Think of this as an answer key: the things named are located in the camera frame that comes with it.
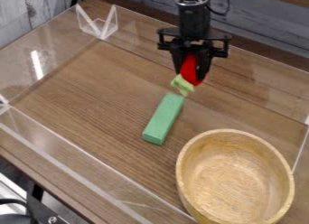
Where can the round wooden bowl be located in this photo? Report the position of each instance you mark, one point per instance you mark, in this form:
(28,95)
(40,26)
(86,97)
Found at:
(234,179)

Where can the clear acrylic corner bracket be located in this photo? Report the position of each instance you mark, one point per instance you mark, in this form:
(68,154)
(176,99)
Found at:
(98,27)

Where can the clear acrylic enclosure wall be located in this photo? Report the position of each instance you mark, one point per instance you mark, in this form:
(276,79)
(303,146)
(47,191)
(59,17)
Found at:
(79,96)

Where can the red plush strawberry toy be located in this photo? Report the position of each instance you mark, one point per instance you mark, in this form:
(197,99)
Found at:
(186,80)

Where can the green rectangular block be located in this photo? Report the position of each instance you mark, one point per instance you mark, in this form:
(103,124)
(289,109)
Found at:
(163,118)

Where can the black metal table frame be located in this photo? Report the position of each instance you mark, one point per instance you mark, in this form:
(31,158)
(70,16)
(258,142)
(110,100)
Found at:
(46,209)

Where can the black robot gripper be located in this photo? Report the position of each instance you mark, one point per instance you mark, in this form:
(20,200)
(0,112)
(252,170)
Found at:
(193,36)

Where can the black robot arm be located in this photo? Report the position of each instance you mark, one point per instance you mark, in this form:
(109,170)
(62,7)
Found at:
(193,44)

